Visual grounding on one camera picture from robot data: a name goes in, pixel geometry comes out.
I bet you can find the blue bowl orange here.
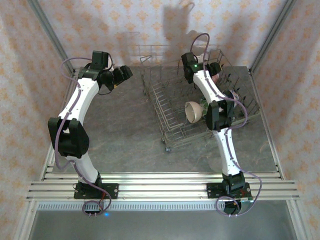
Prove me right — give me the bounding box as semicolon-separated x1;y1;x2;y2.
226;89;241;110

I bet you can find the grey wire dish rack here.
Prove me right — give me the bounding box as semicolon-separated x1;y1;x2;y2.
138;44;261;153

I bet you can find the grey metal panel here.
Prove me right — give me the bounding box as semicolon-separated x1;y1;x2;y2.
26;209;300;240

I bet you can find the aluminium side rail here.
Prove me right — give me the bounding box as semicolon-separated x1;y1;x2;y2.
248;69;286;181
38;69;80;181

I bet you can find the aluminium frame post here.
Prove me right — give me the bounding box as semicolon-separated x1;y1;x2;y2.
248;0;298;75
26;0;77;75

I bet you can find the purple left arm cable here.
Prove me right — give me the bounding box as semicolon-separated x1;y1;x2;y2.
54;57;113;218

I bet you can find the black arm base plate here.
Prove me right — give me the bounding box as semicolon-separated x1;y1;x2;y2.
74;183;119;200
206;182;252;200

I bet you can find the aluminium mounting rail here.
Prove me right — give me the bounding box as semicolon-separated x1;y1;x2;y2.
25;171;301;201

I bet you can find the slotted grey cable duct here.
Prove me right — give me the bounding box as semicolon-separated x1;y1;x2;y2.
36;201;227;211

